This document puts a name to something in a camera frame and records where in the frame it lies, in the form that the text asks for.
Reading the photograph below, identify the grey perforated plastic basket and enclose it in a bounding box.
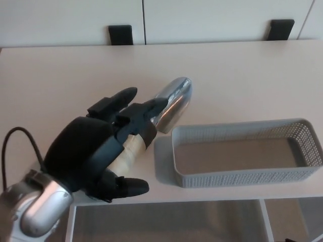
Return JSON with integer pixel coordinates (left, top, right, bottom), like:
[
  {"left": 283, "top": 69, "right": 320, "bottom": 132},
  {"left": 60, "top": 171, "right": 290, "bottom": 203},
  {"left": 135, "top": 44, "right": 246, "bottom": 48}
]
[{"left": 171, "top": 117, "right": 323, "bottom": 189}]

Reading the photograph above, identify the black rectangular block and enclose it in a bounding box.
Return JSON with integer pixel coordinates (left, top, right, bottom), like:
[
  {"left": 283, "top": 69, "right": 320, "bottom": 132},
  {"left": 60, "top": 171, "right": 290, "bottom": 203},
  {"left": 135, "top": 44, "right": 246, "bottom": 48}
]
[
  {"left": 266, "top": 19, "right": 295, "bottom": 41},
  {"left": 108, "top": 24, "right": 134, "bottom": 45}
]

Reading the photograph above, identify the white cabinet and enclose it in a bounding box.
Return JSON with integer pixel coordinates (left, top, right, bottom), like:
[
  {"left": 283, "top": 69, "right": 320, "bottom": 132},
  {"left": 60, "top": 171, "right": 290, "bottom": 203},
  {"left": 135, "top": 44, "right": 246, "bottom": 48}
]
[{"left": 0, "top": 0, "right": 323, "bottom": 48}]

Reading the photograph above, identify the white desk leg frame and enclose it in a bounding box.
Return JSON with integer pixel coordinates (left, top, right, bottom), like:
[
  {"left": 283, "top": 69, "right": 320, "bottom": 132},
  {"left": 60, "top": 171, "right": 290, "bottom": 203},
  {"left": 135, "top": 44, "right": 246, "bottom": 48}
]
[
  {"left": 258, "top": 199, "right": 275, "bottom": 242},
  {"left": 66, "top": 204, "right": 79, "bottom": 242}
]

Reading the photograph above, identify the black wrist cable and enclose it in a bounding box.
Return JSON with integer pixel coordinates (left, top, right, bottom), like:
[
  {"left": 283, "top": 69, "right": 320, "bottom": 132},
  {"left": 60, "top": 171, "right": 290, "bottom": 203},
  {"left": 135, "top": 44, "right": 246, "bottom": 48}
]
[{"left": 2, "top": 127, "right": 45, "bottom": 195}]

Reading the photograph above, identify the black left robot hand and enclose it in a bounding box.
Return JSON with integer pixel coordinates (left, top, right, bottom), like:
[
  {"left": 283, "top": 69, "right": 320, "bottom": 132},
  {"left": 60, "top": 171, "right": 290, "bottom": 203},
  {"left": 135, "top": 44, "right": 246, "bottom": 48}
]
[{"left": 43, "top": 87, "right": 167, "bottom": 204}]

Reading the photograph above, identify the metal shovel with handle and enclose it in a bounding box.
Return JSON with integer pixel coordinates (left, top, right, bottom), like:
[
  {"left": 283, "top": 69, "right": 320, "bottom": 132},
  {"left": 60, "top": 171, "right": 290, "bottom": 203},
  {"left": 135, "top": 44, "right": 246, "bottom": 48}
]
[{"left": 107, "top": 77, "right": 194, "bottom": 177}]

